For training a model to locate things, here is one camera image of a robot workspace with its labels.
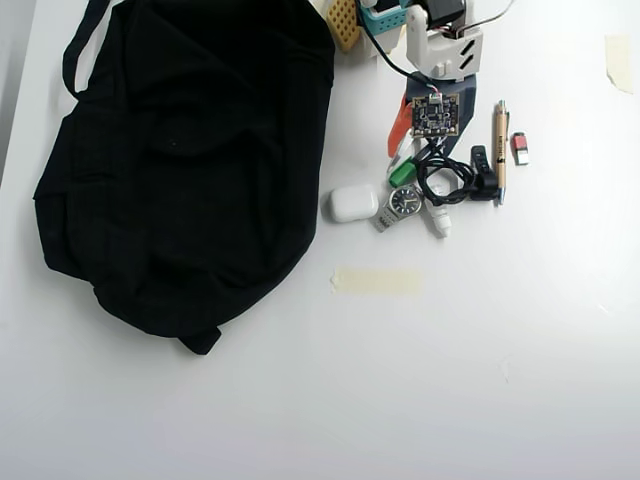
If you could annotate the white earbuds case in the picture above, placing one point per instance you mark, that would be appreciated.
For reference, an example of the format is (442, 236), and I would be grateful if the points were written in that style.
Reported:
(350, 202)

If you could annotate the small white dropper bottle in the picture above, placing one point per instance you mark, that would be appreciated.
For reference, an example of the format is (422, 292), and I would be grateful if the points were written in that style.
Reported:
(440, 220)

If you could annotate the black fabric bag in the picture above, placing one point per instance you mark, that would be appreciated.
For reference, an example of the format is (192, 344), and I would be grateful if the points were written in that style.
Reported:
(190, 175)

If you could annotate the short beige masking tape piece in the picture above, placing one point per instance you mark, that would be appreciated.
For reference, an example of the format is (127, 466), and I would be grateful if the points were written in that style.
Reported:
(620, 60)

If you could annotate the long beige masking tape strip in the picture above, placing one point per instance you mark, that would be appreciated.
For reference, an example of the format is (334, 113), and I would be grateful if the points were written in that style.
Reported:
(377, 282)

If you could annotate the wooden ballpoint pen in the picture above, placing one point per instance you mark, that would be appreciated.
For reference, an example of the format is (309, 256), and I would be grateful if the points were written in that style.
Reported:
(501, 150)

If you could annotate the black clip device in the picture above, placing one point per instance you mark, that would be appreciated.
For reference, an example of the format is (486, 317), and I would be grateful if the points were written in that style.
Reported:
(482, 187)

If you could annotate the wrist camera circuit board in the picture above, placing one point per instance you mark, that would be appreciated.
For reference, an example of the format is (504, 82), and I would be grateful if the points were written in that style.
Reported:
(434, 116)

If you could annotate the silver wrist watch dark dial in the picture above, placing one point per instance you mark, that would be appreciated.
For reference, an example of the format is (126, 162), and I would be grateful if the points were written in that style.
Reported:
(406, 199)

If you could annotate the black marker with green cap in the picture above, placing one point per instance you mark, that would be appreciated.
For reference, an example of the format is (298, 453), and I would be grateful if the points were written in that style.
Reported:
(401, 174)

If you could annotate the red and silver usb stick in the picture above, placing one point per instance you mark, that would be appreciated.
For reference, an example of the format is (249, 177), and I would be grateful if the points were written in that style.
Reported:
(521, 145)

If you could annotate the navy gripper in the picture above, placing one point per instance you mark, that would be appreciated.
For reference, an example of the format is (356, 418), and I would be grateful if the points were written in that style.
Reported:
(465, 111)

